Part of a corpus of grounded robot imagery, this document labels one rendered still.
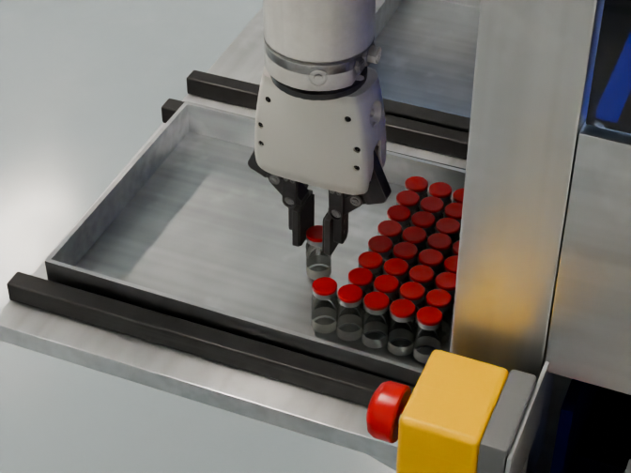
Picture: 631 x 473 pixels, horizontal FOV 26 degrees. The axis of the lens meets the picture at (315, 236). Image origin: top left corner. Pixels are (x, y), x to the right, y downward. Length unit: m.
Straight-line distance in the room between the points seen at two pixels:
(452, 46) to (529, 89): 0.70
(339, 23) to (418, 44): 0.51
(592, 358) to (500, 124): 0.18
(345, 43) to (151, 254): 0.31
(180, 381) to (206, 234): 0.18
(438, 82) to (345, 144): 0.39
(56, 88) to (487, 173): 2.28
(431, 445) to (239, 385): 0.27
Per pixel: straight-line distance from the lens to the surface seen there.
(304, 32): 1.00
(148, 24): 3.26
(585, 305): 0.88
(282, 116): 1.07
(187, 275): 1.19
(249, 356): 1.09
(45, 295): 1.17
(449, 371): 0.90
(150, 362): 1.12
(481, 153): 0.83
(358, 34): 1.01
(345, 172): 1.08
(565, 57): 0.78
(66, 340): 1.15
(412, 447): 0.88
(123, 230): 1.25
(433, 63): 1.47
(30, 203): 2.74
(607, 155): 0.81
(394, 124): 1.34
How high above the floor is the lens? 1.67
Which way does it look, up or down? 40 degrees down
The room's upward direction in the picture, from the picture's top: straight up
